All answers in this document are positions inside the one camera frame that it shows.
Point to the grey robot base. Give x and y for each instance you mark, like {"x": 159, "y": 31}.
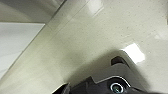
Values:
{"x": 120, "y": 75}

